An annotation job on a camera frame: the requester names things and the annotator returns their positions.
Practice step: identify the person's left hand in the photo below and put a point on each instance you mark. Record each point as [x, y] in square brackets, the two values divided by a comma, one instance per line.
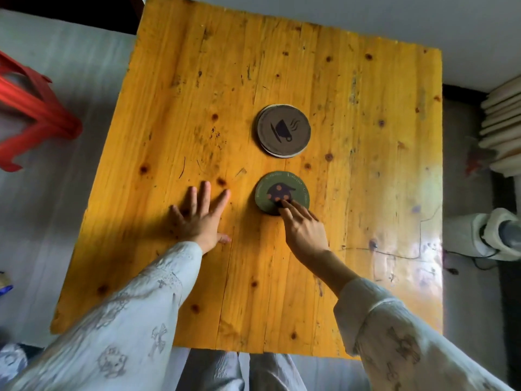
[199, 228]

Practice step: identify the person's right hand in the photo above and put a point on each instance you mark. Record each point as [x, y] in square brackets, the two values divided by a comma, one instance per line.
[305, 236]

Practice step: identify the person's left thumb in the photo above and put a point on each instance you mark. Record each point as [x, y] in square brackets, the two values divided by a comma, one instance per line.
[224, 239]

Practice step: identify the person's left middle finger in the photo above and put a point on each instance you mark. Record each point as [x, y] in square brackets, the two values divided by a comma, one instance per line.
[204, 198]

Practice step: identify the person's right middle finger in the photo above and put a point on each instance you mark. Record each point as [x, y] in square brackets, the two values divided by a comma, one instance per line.
[297, 208]

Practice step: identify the person's left little finger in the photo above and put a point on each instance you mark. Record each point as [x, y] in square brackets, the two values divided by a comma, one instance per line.
[176, 214]

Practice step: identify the green round coaster teapot print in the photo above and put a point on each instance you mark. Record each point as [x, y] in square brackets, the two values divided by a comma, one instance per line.
[270, 191]

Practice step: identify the person's left forearm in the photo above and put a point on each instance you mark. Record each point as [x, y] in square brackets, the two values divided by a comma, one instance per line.
[122, 329]

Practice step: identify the person's right forearm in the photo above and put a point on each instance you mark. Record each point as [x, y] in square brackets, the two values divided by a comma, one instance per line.
[390, 333]

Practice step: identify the white-edged round coaster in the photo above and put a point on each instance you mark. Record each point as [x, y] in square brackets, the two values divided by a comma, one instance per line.
[263, 151]

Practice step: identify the brown round coaster cup print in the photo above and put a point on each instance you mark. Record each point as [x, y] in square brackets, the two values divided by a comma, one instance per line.
[283, 130]

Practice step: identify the person's grey trousers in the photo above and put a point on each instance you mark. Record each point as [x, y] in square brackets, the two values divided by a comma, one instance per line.
[219, 372]

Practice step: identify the red plastic stool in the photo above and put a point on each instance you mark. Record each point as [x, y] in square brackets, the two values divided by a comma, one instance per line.
[36, 113]

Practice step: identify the white pipe fitting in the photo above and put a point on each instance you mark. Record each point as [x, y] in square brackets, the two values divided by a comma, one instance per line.
[480, 234]

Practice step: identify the blue object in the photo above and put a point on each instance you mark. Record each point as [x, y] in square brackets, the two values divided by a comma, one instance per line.
[4, 287]

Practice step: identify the white radiator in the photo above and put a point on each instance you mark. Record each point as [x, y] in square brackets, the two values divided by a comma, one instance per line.
[502, 126]

